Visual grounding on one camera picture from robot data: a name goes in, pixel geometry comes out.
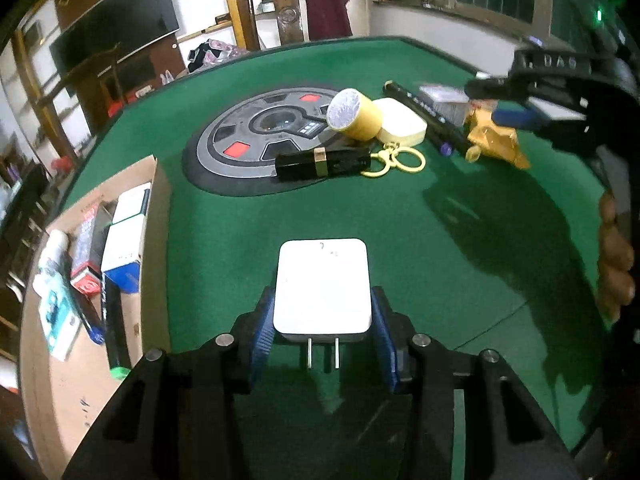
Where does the white plastic bottle red label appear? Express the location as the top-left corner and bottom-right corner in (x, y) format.
(32, 230), (69, 297)

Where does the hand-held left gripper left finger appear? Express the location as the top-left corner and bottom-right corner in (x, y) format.
(62, 285), (276, 480)

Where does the black television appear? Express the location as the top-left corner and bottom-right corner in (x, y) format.
(49, 0), (180, 83)

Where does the long black pen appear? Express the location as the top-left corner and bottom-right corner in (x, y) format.
(383, 81), (473, 157)

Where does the blue capped pen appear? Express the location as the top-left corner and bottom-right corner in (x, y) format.
(67, 280), (107, 346)

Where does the white charger adapter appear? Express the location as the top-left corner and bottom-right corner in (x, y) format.
(272, 238), (373, 372)

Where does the cartoon tissue packet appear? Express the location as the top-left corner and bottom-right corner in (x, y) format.
(39, 280), (82, 362)

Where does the white and blue box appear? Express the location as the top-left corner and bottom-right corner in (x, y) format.
(100, 222), (146, 294)

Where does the pile of clothes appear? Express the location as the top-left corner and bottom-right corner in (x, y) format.
(187, 39), (249, 74)

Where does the dark wooden armchair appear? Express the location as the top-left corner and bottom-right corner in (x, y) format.
(37, 42), (127, 137)

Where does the carved wooden chair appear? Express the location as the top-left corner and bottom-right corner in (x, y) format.
(238, 0), (311, 52)

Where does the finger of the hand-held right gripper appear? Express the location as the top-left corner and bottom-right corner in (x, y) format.
(491, 106), (602, 154)
(465, 49), (617, 99)

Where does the small shiny box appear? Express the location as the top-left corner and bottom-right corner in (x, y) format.
(419, 85), (473, 126)

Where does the black lipstick tube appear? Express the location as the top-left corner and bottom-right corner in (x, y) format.
(275, 148), (372, 182)

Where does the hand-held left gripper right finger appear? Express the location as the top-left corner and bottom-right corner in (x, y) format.
(370, 285), (583, 480)

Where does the round grey table panel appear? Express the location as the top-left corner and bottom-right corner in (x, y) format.
(182, 87), (381, 197)

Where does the gold foil packet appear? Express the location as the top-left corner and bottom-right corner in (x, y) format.
(464, 109), (532, 170)

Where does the brown cardboard box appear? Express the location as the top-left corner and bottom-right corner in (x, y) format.
(20, 156), (173, 480)

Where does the yellow tape roll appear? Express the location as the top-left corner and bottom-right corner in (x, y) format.
(326, 89), (383, 142)

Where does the yellow keyring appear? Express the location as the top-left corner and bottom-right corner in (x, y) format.
(360, 142), (427, 178)

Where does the person's right hand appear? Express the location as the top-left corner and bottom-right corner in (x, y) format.
(596, 191), (637, 324)

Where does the cream earbuds case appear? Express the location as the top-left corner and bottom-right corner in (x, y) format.
(372, 97), (428, 145)

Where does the black marker green end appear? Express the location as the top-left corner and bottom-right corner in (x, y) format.
(101, 280), (133, 380)

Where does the maroon cloth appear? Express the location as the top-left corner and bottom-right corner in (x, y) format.
(304, 0), (353, 40)

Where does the grey glue box red end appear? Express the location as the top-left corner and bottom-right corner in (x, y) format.
(69, 204), (110, 297)

